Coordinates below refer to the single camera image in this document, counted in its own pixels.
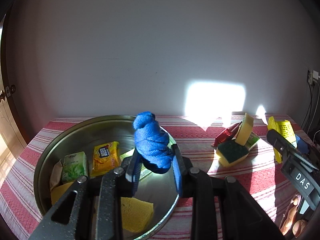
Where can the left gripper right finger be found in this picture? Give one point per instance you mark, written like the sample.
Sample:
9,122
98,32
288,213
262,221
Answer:
186,185

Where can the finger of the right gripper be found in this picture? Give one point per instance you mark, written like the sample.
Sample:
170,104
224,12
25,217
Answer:
304,147
286,150

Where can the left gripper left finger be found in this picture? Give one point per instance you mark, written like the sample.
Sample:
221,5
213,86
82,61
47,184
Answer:
122,181

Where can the green tissue pack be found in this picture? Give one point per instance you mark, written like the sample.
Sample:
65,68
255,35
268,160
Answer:
252,141
74,166
125,159

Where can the yellow green scouring sponge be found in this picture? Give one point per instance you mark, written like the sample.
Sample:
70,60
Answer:
245,130

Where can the yellow sponge piece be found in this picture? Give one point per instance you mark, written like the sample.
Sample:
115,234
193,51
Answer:
135,214
58,191

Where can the blue cloth bundle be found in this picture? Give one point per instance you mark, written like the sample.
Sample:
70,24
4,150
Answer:
152,143

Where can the beige paper packet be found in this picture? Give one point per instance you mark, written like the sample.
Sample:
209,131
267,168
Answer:
56,175

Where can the person right hand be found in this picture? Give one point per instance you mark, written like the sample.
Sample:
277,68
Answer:
289,221

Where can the round metal basin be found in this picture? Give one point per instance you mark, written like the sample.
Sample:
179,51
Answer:
158,189

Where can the red white striped cloth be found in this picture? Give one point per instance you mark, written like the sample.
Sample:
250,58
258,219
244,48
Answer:
259,173

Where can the red foil snack packet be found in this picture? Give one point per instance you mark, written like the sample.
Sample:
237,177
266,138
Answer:
227,134

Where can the green topped scouring sponge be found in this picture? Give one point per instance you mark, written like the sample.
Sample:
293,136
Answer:
230,153

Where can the wooden door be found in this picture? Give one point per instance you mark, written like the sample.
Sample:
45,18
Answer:
12,134

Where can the brass door knob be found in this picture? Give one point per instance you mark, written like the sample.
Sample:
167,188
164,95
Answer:
2,95

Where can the wall power socket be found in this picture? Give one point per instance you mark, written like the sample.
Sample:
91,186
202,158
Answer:
313,76

